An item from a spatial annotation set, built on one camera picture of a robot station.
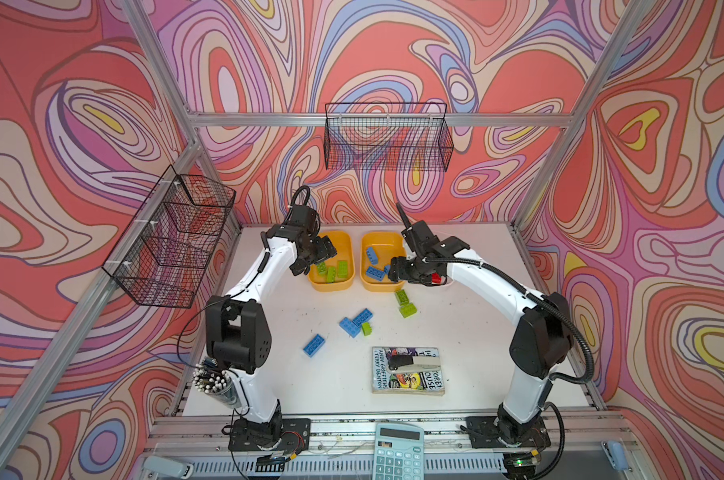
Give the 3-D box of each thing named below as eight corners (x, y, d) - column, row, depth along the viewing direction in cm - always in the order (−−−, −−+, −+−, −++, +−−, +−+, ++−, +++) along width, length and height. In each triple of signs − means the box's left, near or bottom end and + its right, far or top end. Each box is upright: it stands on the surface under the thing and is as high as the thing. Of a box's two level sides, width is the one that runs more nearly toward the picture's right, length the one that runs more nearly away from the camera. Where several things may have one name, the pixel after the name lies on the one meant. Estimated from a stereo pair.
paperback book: (371, 396, 81) (371, 393, 79) (371, 351, 89) (371, 347, 87) (444, 396, 81) (446, 393, 79) (437, 351, 89) (439, 347, 87)
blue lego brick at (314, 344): (302, 351, 89) (301, 348, 88) (316, 335, 93) (315, 332, 91) (312, 358, 88) (311, 356, 86) (326, 341, 91) (325, 338, 89)
